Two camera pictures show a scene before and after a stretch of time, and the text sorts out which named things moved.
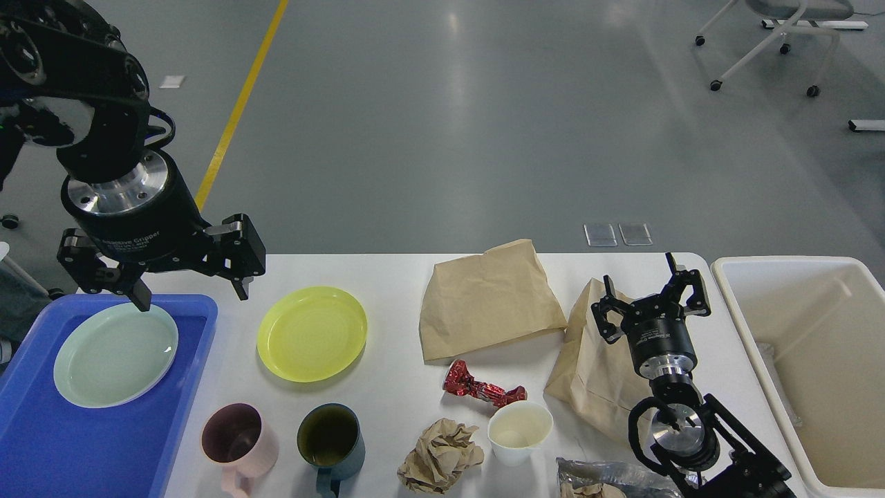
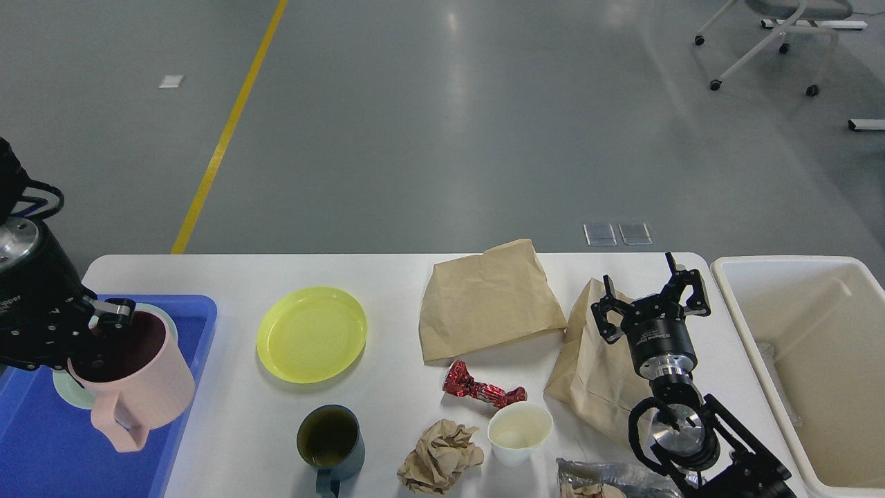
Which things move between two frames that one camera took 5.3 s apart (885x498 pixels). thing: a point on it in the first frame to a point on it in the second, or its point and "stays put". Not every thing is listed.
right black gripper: x=657 y=328 stays put
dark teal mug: x=330 y=438 stays put
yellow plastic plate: x=312 y=335 stays put
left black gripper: x=145 y=220 to x=45 y=306
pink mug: x=238 y=438 to x=145 y=380
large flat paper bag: x=485 y=301 stays put
